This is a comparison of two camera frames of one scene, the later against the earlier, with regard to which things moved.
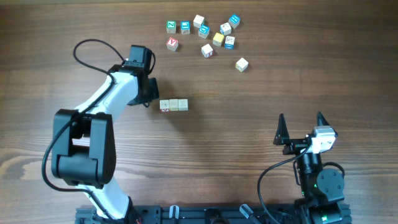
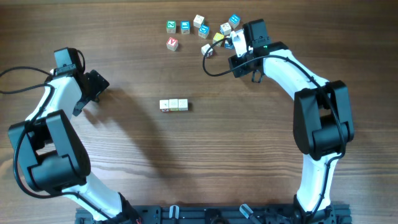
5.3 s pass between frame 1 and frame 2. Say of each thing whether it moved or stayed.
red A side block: stayed
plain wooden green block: stayed
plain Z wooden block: stayed
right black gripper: moved
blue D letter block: stayed
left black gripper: moved
